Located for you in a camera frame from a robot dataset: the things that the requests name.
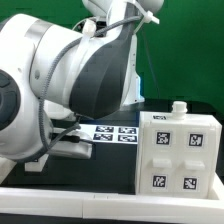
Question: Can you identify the white right frame rail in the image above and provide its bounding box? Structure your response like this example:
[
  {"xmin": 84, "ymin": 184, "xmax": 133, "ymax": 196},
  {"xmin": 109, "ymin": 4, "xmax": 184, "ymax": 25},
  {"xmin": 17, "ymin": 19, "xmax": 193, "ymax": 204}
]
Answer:
[{"xmin": 211, "ymin": 175, "xmax": 224, "ymax": 201}]

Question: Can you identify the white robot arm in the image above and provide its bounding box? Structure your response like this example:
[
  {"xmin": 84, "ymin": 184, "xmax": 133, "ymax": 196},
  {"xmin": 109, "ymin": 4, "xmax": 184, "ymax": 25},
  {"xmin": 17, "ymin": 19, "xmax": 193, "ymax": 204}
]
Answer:
[{"xmin": 0, "ymin": 0, "xmax": 164, "ymax": 163}]

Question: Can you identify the white front frame rail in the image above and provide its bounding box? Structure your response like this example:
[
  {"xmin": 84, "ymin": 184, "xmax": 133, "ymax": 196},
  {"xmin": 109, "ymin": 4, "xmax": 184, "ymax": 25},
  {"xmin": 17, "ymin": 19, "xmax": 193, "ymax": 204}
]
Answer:
[{"xmin": 0, "ymin": 188, "xmax": 224, "ymax": 224}]

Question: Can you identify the tall white block with tag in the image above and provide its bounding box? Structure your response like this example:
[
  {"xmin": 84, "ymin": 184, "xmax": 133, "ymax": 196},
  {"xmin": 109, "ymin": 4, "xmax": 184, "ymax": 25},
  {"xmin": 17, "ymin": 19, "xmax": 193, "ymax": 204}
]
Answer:
[{"xmin": 25, "ymin": 154, "xmax": 48, "ymax": 172}]

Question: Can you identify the small white door panel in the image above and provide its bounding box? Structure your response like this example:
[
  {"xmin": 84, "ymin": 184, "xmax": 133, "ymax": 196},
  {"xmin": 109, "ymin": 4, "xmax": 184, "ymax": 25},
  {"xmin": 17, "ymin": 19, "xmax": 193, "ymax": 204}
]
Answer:
[{"xmin": 181, "ymin": 128, "xmax": 209, "ymax": 196}]

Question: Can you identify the grey corrugated cable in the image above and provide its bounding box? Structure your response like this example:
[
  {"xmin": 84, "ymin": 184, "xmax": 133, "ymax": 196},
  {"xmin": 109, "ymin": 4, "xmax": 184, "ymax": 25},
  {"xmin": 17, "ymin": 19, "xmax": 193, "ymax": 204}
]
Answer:
[{"xmin": 16, "ymin": 14, "xmax": 144, "ymax": 164}]

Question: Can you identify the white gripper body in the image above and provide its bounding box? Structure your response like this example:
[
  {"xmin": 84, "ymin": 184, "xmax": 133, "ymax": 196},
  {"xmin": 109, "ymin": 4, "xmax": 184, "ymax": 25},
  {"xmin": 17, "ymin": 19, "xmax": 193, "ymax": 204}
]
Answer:
[{"xmin": 48, "ymin": 130, "xmax": 93, "ymax": 159}]

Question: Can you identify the white marker sheet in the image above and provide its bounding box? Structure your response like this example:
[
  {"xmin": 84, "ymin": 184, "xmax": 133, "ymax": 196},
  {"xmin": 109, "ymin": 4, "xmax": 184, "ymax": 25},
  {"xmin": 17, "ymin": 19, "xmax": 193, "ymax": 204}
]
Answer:
[{"xmin": 81, "ymin": 124, "xmax": 138, "ymax": 145}]

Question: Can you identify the white panel with tag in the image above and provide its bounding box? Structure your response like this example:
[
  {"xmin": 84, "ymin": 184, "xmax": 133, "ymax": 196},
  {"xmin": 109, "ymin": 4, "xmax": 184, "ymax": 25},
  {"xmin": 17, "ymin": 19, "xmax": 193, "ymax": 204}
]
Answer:
[{"xmin": 150, "ymin": 128, "xmax": 175, "ymax": 192}]

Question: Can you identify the white cabinet body box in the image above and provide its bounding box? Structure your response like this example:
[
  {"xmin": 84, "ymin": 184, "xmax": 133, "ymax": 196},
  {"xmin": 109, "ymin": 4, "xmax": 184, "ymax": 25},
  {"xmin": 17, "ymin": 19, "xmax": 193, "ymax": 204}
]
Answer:
[{"xmin": 135, "ymin": 101, "xmax": 222, "ymax": 198}]

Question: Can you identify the white left frame rail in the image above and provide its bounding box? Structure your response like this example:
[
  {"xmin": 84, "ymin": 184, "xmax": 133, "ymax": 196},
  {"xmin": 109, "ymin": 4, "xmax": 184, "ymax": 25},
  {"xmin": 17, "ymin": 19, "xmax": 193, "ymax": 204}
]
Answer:
[{"xmin": 0, "ymin": 157, "xmax": 16, "ymax": 184}]

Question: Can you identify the white frame rail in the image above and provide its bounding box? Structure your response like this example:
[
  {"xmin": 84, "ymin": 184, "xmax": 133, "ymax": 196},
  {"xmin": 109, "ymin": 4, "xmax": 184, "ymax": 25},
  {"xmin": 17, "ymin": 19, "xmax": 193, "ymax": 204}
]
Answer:
[
  {"xmin": 211, "ymin": 175, "xmax": 224, "ymax": 201},
  {"xmin": 0, "ymin": 188, "xmax": 224, "ymax": 224},
  {"xmin": 0, "ymin": 157, "xmax": 16, "ymax": 184}
]

